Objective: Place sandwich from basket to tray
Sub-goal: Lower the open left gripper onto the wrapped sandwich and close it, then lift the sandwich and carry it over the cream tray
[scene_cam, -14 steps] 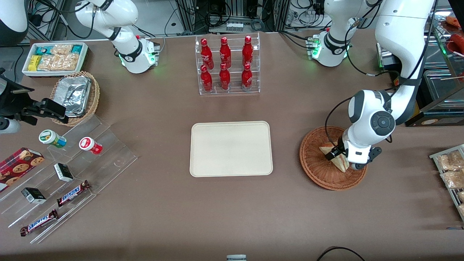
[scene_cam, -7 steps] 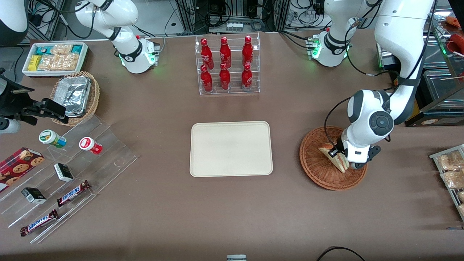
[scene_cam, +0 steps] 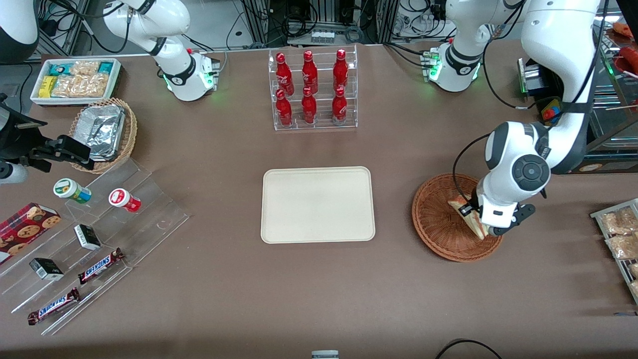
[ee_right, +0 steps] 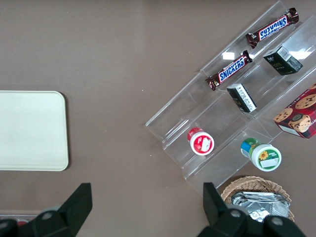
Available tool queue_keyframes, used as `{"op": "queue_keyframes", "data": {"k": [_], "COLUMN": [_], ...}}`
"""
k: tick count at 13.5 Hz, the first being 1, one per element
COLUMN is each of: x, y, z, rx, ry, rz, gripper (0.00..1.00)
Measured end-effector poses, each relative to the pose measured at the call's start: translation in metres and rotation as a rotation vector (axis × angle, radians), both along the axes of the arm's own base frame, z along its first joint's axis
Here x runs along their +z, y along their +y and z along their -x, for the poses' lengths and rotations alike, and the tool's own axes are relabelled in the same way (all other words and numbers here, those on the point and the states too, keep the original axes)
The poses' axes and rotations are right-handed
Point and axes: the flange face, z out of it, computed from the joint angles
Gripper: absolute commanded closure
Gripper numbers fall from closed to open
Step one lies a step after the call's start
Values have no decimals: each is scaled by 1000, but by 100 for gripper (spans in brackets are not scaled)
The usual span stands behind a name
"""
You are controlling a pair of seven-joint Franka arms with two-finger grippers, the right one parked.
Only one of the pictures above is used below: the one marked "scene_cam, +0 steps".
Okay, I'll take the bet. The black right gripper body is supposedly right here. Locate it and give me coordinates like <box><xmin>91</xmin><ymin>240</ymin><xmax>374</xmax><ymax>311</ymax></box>
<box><xmin>0</xmin><ymin>95</ymin><xmax>50</xmax><ymax>173</ymax></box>

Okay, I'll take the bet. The triangle sandwich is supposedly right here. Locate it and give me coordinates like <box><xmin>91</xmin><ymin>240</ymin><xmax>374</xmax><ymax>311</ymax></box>
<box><xmin>448</xmin><ymin>198</ymin><xmax>491</xmax><ymax>240</ymax></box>

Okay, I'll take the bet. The aluminium foil tray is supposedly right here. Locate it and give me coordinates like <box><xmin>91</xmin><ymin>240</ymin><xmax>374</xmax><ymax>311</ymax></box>
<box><xmin>77</xmin><ymin>104</ymin><xmax>126</xmax><ymax>162</ymax></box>

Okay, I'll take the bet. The brown wicker basket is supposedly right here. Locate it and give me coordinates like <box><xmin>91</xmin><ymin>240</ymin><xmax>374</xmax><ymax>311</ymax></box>
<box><xmin>412</xmin><ymin>173</ymin><xmax>504</xmax><ymax>263</ymax></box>

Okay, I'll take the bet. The light wicker basket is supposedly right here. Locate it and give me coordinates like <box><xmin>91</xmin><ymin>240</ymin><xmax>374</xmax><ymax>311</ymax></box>
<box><xmin>69</xmin><ymin>98</ymin><xmax>138</xmax><ymax>175</ymax></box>

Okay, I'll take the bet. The metal tray with pastries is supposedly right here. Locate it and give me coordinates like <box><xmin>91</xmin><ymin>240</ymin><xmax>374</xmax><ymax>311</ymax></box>
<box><xmin>590</xmin><ymin>198</ymin><xmax>638</xmax><ymax>305</ymax></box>

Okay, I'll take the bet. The cream plastic tray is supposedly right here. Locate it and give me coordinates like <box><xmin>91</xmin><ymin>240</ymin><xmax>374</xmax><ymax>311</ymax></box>
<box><xmin>261</xmin><ymin>166</ymin><xmax>376</xmax><ymax>244</ymax></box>

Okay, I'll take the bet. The green lid cup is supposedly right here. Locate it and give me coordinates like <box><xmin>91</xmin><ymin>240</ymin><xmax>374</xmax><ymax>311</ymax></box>
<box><xmin>53</xmin><ymin>178</ymin><xmax>92</xmax><ymax>204</ymax></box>

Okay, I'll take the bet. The large clear cookie bag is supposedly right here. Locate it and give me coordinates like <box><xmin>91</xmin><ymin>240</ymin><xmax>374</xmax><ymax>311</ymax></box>
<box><xmin>51</xmin><ymin>73</ymin><xmax>109</xmax><ymax>98</ymax></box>

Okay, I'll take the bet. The red lid cup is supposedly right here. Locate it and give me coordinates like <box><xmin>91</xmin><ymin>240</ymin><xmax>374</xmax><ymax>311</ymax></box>
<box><xmin>109</xmin><ymin>188</ymin><xmax>142</xmax><ymax>213</ymax></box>

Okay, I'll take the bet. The white plastic bin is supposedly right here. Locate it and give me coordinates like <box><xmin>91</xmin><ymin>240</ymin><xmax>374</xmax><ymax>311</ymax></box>
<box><xmin>30</xmin><ymin>58</ymin><xmax>122</xmax><ymax>106</ymax></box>

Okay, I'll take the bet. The small clear cookie bag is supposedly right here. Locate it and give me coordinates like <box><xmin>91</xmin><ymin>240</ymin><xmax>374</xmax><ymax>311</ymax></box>
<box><xmin>70</xmin><ymin>61</ymin><xmax>101</xmax><ymax>77</ymax></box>

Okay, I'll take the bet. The small black box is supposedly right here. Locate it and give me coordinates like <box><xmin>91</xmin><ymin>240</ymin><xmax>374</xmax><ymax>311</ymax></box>
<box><xmin>74</xmin><ymin>224</ymin><xmax>102</xmax><ymax>251</ymax></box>
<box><xmin>29</xmin><ymin>257</ymin><xmax>64</xmax><ymax>281</ymax></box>

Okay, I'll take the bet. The clear snack bag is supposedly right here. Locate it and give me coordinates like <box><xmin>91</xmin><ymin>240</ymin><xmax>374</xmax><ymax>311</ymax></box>
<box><xmin>606</xmin><ymin>233</ymin><xmax>638</xmax><ymax>260</ymax></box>
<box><xmin>601</xmin><ymin>207</ymin><xmax>638</xmax><ymax>235</ymax></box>

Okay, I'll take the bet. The red cookie box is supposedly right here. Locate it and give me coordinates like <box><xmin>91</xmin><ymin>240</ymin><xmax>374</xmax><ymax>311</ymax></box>
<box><xmin>0</xmin><ymin>202</ymin><xmax>62</xmax><ymax>266</ymax></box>

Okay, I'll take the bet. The clear acrylic step display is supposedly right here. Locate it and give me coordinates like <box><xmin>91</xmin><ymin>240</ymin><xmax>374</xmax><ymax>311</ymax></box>
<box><xmin>0</xmin><ymin>157</ymin><xmax>190</xmax><ymax>336</ymax></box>

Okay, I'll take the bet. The yellow emergency stop button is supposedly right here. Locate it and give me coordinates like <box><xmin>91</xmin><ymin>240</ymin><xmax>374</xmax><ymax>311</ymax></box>
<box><xmin>541</xmin><ymin>97</ymin><xmax>564</xmax><ymax>125</ymax></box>

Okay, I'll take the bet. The Snickers bar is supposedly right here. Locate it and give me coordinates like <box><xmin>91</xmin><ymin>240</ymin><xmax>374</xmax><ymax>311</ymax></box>
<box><xmin>27</xmin><ymin>288</ymin><xmax>81</xmax><ymax>326</ymax></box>
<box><xmin>78</xmin><ymin>248</ymin><xmax>125</xmax><ymax>285</ymax></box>

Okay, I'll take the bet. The black electronics box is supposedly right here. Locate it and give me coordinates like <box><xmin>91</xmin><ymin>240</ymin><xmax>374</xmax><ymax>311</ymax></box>
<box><xmin>517</xmin><ymin>57</ymin><xmax>564</xmax><ymax>98</ymax></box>

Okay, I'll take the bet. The red cola bottle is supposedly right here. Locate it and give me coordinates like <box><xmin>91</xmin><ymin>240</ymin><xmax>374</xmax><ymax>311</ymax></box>
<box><xmin>302</xmin><ymin>50</ymin><xmax>319</xmax><ymax>94</ymax></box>
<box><xmin>333</xmin><ymin>49</ymin><xmax>349</xmax><ymax>91</ymax></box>
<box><xmin>302</xmin><ymin>87</ymin><xmax>318</xmax><ymax>124</ymax></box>
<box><xmin>276</xmin><ymin>89</ymin><xmax>294</xmax><ymax>127</ymax></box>
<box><xmin>276</xmin><ymin>52</ymin><xmax>295</xmax><ymax>96</ymax></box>
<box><xmin>332</xmin><ymin>87</ymin><xmax>348</xmax><ymax>124</ymax></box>

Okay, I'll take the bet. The clear acrylic bottle rack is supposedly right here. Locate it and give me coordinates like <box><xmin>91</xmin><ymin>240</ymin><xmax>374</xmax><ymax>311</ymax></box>
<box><xmin>268</xmin><ymin>45</ymin><xmax>358</xmax><ymax>132</ymax></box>

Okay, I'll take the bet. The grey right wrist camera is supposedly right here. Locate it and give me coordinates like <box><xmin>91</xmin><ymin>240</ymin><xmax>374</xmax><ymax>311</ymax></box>
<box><xmin>0</xmin><ymin>162</ymin><xmax>29</xmax><ymax>185</ymax></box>

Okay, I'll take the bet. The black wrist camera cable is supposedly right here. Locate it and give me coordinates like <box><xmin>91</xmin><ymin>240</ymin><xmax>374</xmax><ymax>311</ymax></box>
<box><xmin>452</xmin><ymin>132</ymin><xmax>494</xmax><ymax>206</ymax></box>

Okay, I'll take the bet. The black floor cable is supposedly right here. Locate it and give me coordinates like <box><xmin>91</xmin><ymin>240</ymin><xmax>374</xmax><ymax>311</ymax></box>
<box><xmin>435</xmin><ymin>339</ymin><xmax>503</xmax><ymax>359</ymax></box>

